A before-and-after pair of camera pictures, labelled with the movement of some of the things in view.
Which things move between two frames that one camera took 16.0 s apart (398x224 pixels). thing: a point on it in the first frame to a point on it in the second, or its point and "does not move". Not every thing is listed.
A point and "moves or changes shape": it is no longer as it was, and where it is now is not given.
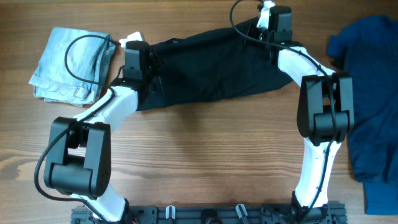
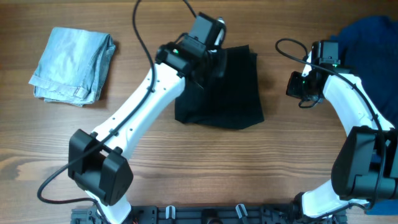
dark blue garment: (367, 51) does not move
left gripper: (155, 58) to (219, 68)
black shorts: (229, 63) moves or changes shape
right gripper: (250, 30) to (292, 89)
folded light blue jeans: (89, 58) does not move
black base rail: (220, 214) does not move
